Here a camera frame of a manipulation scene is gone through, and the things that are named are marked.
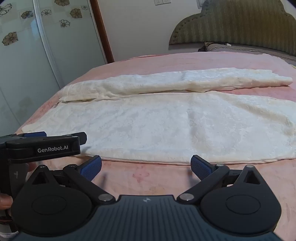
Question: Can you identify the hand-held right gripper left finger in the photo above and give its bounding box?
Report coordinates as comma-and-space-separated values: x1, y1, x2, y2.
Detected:
32, 155, 116, 206

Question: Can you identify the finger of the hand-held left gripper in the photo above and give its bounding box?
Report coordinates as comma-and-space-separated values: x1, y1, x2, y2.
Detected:
46, 132, 88, 147
14, 131, 48, 139

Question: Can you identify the grey striped pillow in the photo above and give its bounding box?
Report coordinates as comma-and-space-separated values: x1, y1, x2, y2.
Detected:
198, 42, 296, 62

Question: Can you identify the floral glass wardrobe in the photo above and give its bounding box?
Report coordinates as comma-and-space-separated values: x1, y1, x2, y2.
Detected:
0, 0, 109, 138

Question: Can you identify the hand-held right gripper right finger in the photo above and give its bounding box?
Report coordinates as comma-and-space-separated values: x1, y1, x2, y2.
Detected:
177, 154, 263, 205

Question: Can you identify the green padded headboard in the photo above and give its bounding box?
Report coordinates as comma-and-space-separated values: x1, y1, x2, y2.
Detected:
168, 0, 296, 58

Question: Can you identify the brown wooden door frame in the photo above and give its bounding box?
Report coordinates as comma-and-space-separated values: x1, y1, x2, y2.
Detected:
90, 0, 115, 63

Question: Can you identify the pink blanket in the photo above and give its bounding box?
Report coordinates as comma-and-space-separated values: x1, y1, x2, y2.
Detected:
14, 51, 296, 233

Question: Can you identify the person's left hand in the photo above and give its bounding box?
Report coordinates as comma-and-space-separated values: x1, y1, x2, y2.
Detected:
0, 193, 14, 211

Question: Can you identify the cream white towel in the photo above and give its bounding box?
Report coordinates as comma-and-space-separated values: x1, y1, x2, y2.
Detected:
22, 67, 296, 166

